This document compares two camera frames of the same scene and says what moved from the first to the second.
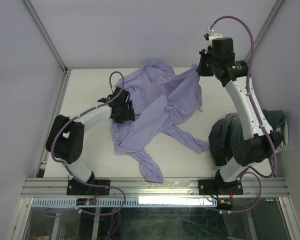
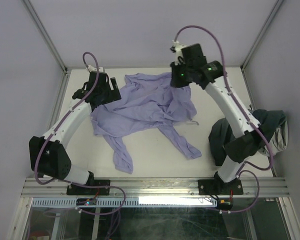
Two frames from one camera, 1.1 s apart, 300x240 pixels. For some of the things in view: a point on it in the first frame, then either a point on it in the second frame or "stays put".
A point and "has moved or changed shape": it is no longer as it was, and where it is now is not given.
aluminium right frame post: (268, 22) stays put
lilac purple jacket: (161, 98) has moved or changed shape
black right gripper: (201, 70) → (175, 82)
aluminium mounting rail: (42, 186) stays put
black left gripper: (128, 115) → (111, 97)
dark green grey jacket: (227, 129) stays put
